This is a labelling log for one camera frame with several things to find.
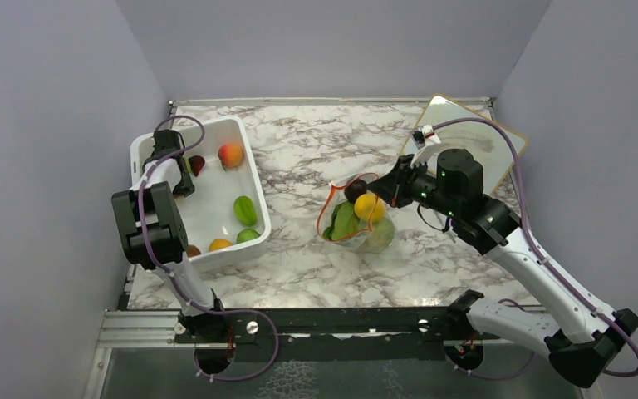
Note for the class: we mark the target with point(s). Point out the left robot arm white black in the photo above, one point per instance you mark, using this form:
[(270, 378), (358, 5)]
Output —
[(153, 235)]

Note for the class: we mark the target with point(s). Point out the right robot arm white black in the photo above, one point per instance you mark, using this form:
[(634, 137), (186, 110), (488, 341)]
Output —
[(579, 334)]

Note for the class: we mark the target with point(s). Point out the green cabbage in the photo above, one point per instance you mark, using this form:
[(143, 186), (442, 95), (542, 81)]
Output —
[(380, 238)]

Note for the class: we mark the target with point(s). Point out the green lime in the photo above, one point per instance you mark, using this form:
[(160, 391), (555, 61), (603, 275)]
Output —
[(246, 235)]

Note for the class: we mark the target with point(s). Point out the dark red vegetable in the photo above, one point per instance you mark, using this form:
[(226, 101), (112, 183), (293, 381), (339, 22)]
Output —
[(195, 164)]

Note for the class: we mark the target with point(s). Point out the yellow bell pepper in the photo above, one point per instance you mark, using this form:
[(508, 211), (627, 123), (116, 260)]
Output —
[(369, 208)]

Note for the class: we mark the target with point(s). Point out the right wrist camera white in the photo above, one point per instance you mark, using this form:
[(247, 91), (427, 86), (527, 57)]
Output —
[(426, 142)]

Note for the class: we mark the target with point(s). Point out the white plastic bin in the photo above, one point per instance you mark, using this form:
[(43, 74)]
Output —
[(208, 212)]

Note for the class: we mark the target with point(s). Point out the brown round fruit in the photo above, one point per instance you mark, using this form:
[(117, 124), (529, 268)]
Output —
[(192, 251)]

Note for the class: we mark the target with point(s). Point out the small orange fruit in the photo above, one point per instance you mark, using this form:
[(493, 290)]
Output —
[(218, 244)]

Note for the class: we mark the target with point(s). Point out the clear zip bag orange zipper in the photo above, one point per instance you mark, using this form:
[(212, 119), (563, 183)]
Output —
[(334, 198)]

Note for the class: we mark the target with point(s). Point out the orange peach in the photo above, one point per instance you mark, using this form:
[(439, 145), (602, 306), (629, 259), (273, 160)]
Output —
[(231, 156)]

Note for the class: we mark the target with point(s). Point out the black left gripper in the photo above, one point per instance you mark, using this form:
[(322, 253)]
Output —
[(185, 188)]

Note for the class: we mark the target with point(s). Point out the green leafy vegetable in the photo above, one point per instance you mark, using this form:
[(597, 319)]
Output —
[(344, 223)]

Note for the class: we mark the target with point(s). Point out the black mounting rail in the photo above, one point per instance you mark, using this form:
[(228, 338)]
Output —
[(328, 334)]

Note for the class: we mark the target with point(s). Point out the dark brown avocado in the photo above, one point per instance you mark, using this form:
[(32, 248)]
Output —
[(354, 190)]

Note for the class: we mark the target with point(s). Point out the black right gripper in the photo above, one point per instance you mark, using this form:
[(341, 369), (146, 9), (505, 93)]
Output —
[(390, 184)]

